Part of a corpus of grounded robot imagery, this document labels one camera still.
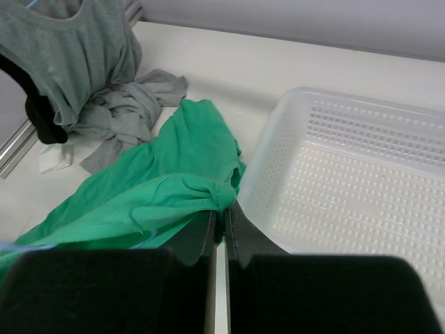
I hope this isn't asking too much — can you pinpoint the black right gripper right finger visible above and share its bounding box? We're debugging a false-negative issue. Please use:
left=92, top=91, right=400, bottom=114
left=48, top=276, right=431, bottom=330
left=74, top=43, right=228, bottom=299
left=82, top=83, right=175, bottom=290
left=224, top=204, right=439, bottom=333

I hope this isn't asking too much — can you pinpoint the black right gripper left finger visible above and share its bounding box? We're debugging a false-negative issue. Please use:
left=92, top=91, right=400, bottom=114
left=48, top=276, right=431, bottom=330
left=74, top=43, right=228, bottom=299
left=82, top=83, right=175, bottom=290
left=1, top=212, right=217, bottom=333

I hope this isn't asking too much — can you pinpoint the green tank top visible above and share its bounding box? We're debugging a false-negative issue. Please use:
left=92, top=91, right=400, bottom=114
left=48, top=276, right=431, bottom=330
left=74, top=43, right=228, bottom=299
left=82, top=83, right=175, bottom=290
left=0, top=98, right=248, bottom=276

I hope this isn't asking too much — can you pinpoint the black tank top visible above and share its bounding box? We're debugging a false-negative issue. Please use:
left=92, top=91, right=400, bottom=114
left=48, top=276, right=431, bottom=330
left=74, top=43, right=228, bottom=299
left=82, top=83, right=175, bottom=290
left=1, top=55, right=68, bottom=145

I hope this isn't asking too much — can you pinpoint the grey tank top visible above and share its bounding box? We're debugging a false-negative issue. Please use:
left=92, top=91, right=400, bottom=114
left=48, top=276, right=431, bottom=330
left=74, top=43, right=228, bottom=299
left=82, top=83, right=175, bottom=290
left=1, top=1, right=188, bottom=173

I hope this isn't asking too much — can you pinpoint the white perforated plastic basket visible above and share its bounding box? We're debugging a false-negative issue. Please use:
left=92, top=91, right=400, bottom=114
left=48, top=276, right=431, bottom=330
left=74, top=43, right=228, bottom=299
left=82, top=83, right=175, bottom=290
left=238, top=86, right=445, bottom=307

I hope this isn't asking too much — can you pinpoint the white cloth scrap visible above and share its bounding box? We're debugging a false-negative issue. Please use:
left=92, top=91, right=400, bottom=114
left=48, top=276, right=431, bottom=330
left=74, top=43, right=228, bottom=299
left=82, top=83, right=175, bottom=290
left=38, top=143, right=73, bottom=174

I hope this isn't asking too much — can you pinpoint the blue wire hanger with grey top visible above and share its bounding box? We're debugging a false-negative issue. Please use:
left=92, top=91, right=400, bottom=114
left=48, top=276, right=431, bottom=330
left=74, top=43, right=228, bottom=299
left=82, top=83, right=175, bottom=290
left=26, top=0, right=39, bottom=9

